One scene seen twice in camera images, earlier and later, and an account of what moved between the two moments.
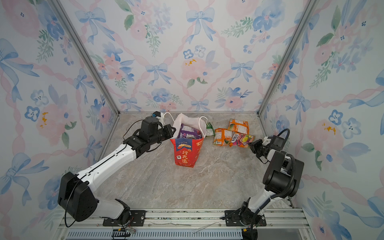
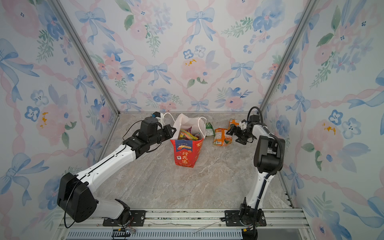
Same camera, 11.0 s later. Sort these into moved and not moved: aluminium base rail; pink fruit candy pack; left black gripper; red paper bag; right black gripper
Moved: pink fruit candy pack; right black gripper
Not moved: aluminium base rail; left black gripper; red paper bag
